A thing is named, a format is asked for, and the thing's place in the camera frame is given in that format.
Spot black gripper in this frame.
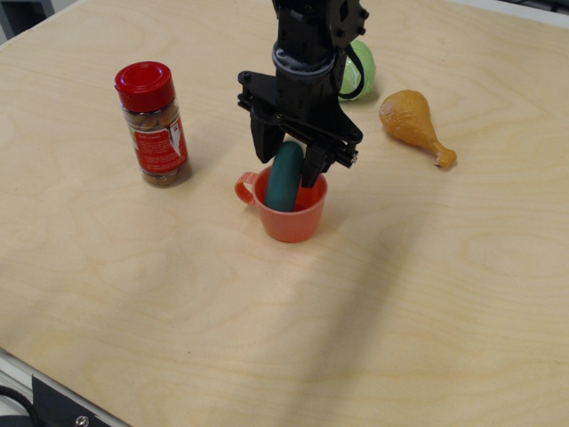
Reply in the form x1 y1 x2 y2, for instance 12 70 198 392
238 60 363 187

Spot green toy cucumber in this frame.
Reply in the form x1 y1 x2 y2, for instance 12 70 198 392
265 141 304 212

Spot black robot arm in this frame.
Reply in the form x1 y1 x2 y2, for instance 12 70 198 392
238 1 369 188

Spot orange plastic cup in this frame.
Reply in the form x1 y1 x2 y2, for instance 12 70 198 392
234 167 328 243

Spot green toy cabbage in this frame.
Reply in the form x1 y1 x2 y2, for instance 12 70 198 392
339 40 376 101

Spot toy chicken drumstick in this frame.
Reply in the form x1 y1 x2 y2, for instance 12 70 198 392
379 89 457 168

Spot red lid spice jar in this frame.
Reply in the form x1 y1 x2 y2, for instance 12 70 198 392
115 61 191 188

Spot black corner bracket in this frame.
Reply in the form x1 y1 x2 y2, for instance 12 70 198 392
32 374 129 426

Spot black cable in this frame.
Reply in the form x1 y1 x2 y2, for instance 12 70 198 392
0 385 36 427

